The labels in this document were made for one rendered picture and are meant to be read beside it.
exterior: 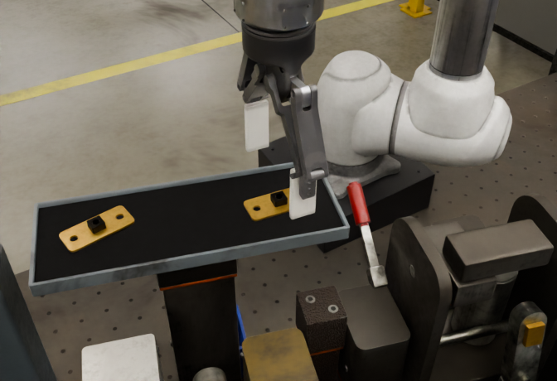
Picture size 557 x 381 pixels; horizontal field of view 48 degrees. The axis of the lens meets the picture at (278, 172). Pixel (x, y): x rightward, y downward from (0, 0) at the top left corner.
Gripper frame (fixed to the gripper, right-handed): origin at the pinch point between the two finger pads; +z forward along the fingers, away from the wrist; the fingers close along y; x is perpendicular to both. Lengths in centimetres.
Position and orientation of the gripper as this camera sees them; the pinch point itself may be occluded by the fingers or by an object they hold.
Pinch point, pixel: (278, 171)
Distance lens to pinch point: 75.4
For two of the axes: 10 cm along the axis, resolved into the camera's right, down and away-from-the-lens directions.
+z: 0.0, 7.7, 6.4
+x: 9.2, -2.5, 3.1
